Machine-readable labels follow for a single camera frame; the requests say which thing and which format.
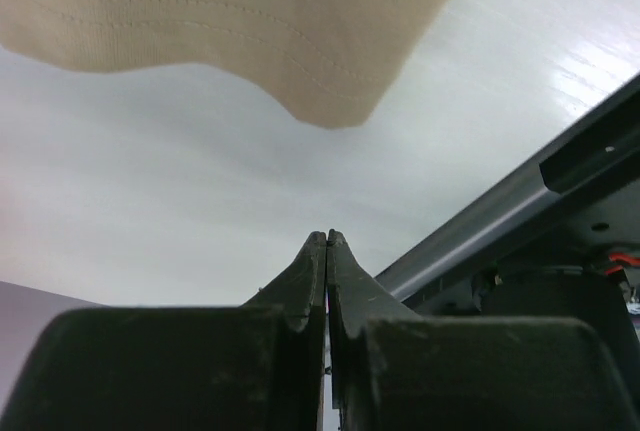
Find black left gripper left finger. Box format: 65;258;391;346
1;232;327;430

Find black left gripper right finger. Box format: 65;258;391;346
326;231;639;430

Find beige t-shirt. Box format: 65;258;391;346
1;0;447;128

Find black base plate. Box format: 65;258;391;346
404;179;639;310

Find aluminium front rail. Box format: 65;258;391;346
376;77;639;302

